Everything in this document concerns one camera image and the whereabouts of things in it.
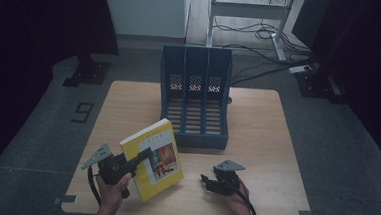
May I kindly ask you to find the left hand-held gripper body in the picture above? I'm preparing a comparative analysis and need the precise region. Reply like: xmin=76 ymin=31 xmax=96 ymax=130
xmin=80 ymin=140 xmax=139 ymax=188

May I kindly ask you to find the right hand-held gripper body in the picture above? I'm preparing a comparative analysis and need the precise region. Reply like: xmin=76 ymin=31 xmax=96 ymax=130
xmin=210 ymin=158 xmax=247 ymax=196

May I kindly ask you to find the yellow book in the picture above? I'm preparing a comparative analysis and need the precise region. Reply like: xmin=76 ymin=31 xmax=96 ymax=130
xmin=116 ymin=115 xmax=188 ymax=205

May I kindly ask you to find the blue file rack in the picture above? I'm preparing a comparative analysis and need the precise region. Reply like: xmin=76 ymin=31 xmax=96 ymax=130
xmin=154 ymin=44 xmax=235 ymax=151

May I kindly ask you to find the person's right hand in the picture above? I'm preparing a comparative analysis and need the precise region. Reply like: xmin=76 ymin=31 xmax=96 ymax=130
xmin=221 ymin=178 xmax=254 ymax=214

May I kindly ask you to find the person's left hand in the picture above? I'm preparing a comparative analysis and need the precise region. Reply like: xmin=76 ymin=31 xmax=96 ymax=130
xmin=93 ymin=171 xmax=133 ymax=215

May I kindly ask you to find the black stand base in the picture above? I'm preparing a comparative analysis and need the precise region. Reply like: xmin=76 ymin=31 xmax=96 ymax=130
xmin=293 ymin=68 xmax=346 ymax=105
xmin=62 ymin=50 xmax=114 ymax=91

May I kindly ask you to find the white power strip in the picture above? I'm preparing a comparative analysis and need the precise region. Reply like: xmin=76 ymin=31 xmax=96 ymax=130
xmin=287 ymin=63 xmax=314 ymax=76

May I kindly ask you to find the white cabinet panel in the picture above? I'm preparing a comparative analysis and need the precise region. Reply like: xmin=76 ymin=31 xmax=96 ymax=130
xmin=99 ymin=0 xmax=191 ymax=40

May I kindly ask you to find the dark curtain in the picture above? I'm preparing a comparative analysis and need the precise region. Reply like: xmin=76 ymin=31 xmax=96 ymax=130
xmin=283 ymin=0 xmax=381 ymax=178
xmin=0 ymin=0 xmax=123 ymax=204

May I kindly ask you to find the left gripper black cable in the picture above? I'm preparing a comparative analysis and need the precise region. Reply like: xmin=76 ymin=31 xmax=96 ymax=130
xmin=84 ymin=165 xmax=105 ymax=206

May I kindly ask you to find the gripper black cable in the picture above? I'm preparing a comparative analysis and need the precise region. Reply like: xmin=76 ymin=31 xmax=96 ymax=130
xmin=220 ymin=179 xmax=261 ymax=215
xmin=84 ymin=165 xmax=105 ymax=206

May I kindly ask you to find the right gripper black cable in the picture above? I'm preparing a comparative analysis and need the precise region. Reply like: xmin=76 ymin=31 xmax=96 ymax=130
xmin=220 ymin=179 xmax=261 ymax=215

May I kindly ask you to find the black floor cable bundle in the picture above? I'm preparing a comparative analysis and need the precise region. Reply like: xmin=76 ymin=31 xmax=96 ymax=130
xmin=209 ymin=18 xmax=320 ymax=93

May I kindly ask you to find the white metal desk frame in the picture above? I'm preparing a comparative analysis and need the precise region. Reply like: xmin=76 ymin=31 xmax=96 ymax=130
xmin=205 ymin=0 xmax=291 ymax=63

